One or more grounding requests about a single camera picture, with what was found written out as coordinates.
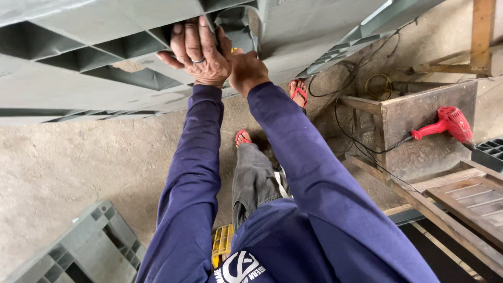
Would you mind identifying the person's left hand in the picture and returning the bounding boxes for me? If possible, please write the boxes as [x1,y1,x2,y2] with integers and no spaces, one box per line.
[156,16,233,88]

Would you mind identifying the person's right hand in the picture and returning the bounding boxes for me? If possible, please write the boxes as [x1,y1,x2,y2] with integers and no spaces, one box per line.
[229,49,271,98]

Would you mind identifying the large grey plastic pallet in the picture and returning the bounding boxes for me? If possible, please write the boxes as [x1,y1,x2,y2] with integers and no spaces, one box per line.
[0,0,446,126]

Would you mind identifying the red flip-flop sandal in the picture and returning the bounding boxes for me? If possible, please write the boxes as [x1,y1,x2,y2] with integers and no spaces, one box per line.
[234,129,253,149]
[288,79,309,110]

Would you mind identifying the person's grey trousers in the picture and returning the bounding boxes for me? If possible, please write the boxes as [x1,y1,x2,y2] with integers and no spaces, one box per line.
[231,143,292,231]

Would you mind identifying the white cloth strip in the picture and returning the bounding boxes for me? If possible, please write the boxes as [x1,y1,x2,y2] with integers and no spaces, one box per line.
[274,168,292,198]

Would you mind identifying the yellow plastic crate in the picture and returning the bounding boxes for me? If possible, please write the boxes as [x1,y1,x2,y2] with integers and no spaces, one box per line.
[211,224,236,270]

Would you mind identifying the person's blue shirt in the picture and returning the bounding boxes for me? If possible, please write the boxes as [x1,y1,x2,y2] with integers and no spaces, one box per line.
[207,198,342,283]

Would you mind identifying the worn wooden stool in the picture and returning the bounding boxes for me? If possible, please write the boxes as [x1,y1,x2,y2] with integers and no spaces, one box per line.
[340,80,478,184]

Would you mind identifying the red electric drill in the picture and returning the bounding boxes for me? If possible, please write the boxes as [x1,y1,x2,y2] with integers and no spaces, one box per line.
[410,106,477,151]

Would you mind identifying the small grey plastic pallet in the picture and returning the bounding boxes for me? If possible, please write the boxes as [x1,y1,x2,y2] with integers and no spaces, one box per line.
[3,200,147,283]

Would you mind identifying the black plastic pallet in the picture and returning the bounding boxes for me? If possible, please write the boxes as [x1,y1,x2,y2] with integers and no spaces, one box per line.
[470,138,503,173]

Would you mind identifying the black power cable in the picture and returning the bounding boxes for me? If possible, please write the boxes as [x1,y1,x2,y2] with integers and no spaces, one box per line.
[308,18,423,193]

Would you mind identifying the yellow wire coil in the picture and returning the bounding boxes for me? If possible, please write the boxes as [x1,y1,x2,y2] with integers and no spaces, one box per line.
[364,68,411,101]

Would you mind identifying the wooden post frame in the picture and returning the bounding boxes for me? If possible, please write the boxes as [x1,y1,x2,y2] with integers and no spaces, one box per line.
[409,0,503,78]

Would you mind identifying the wooden slatted frame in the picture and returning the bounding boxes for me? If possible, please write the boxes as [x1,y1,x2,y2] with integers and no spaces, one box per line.
[383,159,503,281]

